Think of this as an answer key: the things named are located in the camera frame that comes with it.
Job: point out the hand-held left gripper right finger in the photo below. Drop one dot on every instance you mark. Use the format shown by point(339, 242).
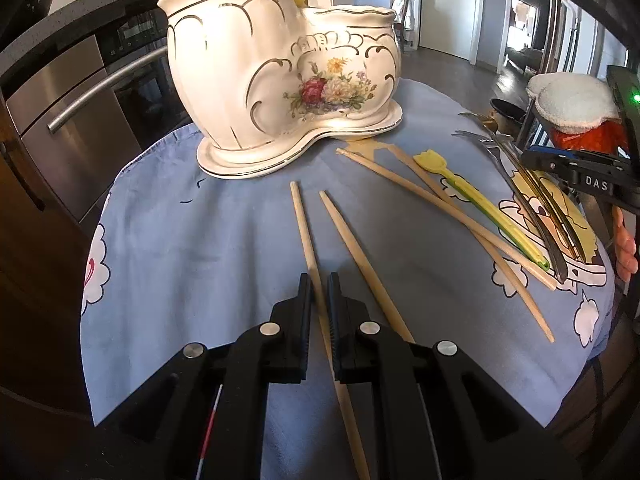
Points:
point(345, 340)

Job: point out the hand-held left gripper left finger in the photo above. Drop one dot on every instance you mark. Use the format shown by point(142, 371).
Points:
point(292, 340)

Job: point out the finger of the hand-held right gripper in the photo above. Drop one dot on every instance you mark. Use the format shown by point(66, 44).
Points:
point(545, 165)
point(547, 150)

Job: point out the gold fork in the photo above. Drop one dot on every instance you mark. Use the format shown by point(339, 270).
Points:
point(560, 210)

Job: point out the wooden chopstick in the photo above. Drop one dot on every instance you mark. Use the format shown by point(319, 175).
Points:
point(350, 245)
point(500, 265)
point(450, 215)
point(302, 230)

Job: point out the yellow silicone spatula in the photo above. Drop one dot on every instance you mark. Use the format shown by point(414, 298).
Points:
point(432, 161)

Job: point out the white floral ceramic utensil holder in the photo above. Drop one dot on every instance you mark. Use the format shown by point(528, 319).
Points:
point(240, 80)

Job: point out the person's right hand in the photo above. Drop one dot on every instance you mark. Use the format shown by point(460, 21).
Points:
point(626, 247)

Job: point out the orange red bag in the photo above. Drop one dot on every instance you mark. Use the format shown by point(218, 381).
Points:
point(585, 135)

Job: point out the white fluffy towel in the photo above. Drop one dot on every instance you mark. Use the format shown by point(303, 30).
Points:
point(570, 100)

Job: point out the dark round pot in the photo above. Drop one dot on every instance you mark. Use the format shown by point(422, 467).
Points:
point(507, 110)

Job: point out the blue printed cloth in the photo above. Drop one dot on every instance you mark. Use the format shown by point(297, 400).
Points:
point(210, 240)

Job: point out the metal storage rack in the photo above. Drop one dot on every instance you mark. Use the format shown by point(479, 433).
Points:
point(570, 10)

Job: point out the white door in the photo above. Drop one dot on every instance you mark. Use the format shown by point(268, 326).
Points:
point(447, 5)

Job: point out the wooden chair with cloth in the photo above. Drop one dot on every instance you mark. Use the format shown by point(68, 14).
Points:
point(404, 15)

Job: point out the brown wooden cabinet door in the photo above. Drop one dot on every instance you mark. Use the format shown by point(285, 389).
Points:
point(30, 260)

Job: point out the stainless built-in oven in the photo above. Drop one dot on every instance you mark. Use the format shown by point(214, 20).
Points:
point(75, 100)

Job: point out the dark grey countertop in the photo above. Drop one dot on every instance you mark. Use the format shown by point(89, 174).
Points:
point(100, 5)

